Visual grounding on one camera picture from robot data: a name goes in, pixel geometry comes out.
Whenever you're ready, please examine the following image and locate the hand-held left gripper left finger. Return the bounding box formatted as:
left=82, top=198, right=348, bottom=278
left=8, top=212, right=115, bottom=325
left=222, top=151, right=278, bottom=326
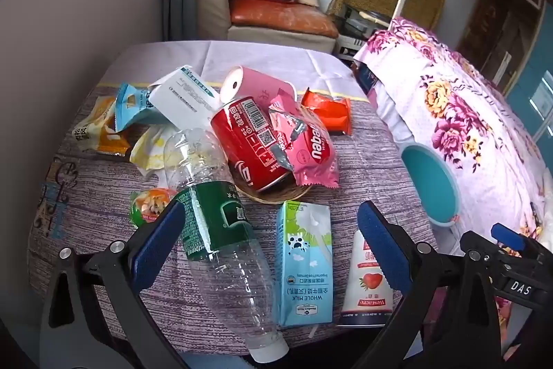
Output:
left=40, top=200, right=191, bottom=369

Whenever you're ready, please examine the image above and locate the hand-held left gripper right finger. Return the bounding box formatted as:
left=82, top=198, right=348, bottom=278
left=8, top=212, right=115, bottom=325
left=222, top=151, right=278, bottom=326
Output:
left=352, top=200, right=504, bottom=369

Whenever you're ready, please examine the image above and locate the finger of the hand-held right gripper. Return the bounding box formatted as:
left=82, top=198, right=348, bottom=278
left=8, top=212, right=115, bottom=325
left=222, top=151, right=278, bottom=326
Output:
left=459, top=230, right=504, bottom=264
left=491, top=223, right=553, bottom=262

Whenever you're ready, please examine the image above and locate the orange green jelly cup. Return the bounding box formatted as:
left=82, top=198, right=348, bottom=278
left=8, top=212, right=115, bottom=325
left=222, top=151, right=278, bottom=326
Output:
left=130, top=186, right=178, bottom=228

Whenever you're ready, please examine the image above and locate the white strawberry print cup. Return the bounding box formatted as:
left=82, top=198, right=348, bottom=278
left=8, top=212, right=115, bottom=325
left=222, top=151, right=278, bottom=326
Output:
left=337, top=228, right=395, bottom=329

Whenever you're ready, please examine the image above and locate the clear plastic bottle green label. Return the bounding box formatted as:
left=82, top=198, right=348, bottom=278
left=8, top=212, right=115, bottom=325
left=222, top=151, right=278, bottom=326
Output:
left=163, top=128, right=289, bottom=365

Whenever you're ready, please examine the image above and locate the teal plastic bin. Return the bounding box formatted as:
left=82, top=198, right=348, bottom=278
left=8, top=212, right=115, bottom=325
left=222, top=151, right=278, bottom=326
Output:
left=400, top=144, right=461, bottom=229

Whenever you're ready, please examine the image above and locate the light blue milk carton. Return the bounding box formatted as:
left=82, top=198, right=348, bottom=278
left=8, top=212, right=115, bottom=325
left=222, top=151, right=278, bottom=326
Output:
left=275, top=200, right=333, bottom=329

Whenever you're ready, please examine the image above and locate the yellow white cloth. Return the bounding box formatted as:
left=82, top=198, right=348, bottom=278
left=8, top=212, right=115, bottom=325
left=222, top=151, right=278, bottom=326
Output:
left=129, top=124, right=182, bottom=179

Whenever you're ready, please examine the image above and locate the woven wicker basket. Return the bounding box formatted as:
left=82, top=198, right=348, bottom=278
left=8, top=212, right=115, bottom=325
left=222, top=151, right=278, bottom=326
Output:
left=233, top=179, right=314, bottom=203

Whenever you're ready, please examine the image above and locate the pink wafer packet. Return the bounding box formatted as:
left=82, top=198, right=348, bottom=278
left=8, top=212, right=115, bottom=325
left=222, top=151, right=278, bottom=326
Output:
left=268, top=92, right=340, bottom=190

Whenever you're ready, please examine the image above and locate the yellow white snack packet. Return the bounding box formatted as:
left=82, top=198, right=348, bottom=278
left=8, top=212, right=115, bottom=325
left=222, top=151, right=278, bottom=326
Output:
left=71, top=98, right=132, bottom=156

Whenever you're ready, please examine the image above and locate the red soda can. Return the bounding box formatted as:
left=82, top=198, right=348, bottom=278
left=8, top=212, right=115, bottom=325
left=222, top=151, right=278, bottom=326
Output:
left=210, top=96, right=291, bottom=194

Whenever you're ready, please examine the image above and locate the blue snack wrapper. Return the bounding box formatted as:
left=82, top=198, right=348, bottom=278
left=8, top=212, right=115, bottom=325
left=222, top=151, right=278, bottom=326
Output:
left=114, top=82, right=171, bottom=133

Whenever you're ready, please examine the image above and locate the white teal cardboard box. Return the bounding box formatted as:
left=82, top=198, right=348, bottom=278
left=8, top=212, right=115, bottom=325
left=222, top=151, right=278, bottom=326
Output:
left=148, top=65, right=222, bottom=128

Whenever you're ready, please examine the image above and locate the orange snack packet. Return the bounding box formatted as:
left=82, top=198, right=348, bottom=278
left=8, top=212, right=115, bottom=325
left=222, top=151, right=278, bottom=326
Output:
left=300, top=87, right=352, bottom=135

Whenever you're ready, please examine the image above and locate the pink paper cup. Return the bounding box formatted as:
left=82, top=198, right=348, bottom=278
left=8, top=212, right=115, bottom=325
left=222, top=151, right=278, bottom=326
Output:
left=220, top=65, right=298, bottom=110

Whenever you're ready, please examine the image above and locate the purple printed tablecloth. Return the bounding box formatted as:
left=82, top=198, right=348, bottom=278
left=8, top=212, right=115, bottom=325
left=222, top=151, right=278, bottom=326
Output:
left=26, top=40, right=437, bottom=357

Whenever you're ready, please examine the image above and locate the teal cabinet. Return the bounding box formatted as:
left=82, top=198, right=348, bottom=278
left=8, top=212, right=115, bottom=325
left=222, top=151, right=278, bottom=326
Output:
left=505, top=1, right=553, bottom=162

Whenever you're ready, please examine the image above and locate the pink floral bedspread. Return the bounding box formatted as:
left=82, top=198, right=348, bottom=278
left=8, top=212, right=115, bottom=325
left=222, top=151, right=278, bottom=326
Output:
left=352, top=18, right=553, bottom=326

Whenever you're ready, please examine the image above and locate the dark blue bag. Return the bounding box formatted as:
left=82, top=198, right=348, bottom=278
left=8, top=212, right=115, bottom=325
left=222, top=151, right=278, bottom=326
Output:
left=350, top=60, right=381, bottom=95

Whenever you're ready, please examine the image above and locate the dark wooden door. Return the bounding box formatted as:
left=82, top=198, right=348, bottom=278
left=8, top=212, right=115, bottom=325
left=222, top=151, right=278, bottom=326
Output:
left=456, top=0, right=543, bottom=93

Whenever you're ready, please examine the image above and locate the black electronic appliance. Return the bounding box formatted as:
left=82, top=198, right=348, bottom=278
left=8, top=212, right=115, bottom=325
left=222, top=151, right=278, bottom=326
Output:
left=335, top=3, right=392, bottom=41

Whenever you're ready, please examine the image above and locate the orange seat cushion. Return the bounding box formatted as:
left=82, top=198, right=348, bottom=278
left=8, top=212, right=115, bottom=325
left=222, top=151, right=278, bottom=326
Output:
left=229, top=0, right=340, bottom=40

